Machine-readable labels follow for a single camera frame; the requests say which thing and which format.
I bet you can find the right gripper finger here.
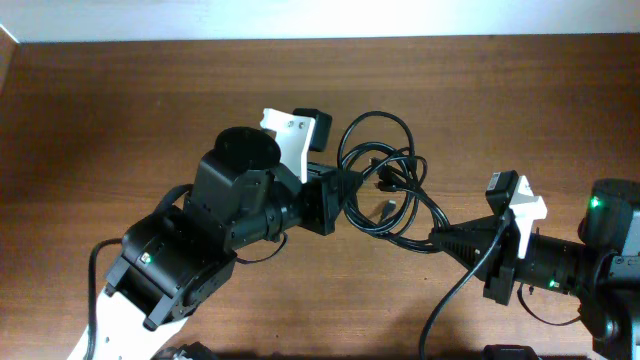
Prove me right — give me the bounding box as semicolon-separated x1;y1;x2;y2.
430;229;495;270
440;216;500;234

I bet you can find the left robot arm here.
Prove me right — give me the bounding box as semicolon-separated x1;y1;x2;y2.
69;127;363;359

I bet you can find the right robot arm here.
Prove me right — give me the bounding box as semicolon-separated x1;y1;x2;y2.
429;171;639;359

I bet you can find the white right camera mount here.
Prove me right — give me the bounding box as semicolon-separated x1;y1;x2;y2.
508;175;548;259

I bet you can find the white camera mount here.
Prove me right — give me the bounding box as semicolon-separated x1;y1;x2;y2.
508;175;548;259
260;108;316;183

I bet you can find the thin black wire loop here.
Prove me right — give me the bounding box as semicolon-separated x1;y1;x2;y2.
515;282;584;327

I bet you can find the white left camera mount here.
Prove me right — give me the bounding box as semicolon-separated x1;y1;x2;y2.
260;108;316;183

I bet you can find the black usb cable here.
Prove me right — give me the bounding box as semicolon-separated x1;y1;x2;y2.
336;110;452;254

